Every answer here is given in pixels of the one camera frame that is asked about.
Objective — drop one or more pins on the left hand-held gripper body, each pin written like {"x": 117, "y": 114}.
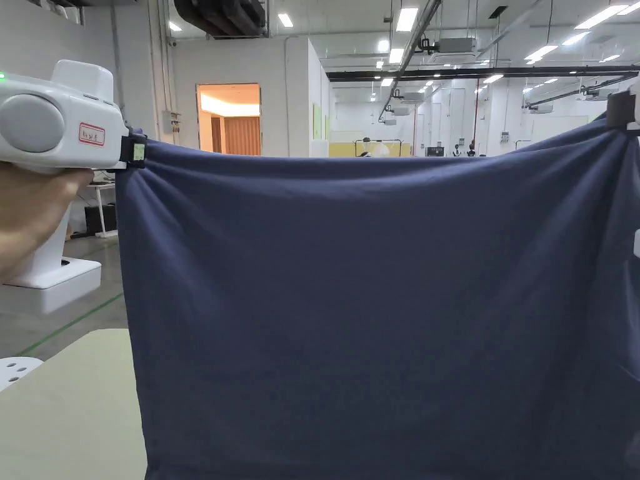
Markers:
{"x": 75, "y": 130}

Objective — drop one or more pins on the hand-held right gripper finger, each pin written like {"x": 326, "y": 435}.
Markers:
{"x": 619, "y": 107}

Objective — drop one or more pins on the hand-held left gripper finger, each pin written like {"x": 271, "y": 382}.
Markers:
{"x": 138, "y": 152}

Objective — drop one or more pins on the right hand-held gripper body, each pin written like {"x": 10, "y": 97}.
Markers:
{"x": 636, "y": 82}

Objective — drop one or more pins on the dark blue shirt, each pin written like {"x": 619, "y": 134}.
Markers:
{"x": 370, "y": 310}

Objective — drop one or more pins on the person's left hand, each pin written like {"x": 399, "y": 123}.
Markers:
{"x": 27, "y": 210}

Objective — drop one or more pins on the white desk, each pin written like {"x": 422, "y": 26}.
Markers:
{"x": 102, "y": 192}

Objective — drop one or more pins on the bed with pale green sheet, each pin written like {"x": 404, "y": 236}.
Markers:
{"x": 70, "y": 410}

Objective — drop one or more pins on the grey wall box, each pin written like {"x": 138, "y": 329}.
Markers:
{"x": 169, "y": 122}

